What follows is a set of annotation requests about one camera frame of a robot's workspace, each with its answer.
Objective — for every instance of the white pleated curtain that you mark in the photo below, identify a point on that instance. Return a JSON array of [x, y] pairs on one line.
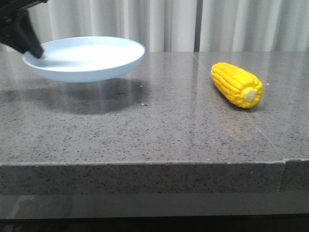
[[180, 25]]

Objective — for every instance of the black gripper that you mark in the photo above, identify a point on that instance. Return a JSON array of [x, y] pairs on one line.
[[16, 30]]

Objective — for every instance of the light blue round plate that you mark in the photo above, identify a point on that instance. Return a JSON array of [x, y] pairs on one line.
[[86, 59]]

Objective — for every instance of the yellow plastic corn cob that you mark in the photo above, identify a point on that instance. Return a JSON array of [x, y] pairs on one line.
[[242, 88]]

